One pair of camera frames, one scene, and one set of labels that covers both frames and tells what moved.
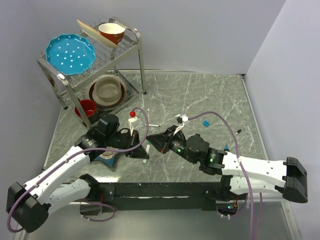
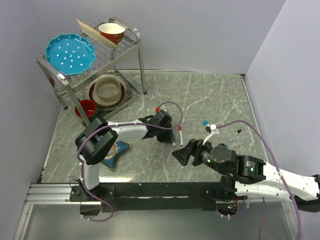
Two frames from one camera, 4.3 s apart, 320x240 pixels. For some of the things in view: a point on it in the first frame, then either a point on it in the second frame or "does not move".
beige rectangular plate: x=96 y=35 does not move
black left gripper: x=132 y=141 -> x=167 y=138
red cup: x=89 y=106 does not move
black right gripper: x=162 y=143 -> x=193 y=148
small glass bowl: x=107 y=154 does not move
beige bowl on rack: x=107 y=91 does not move
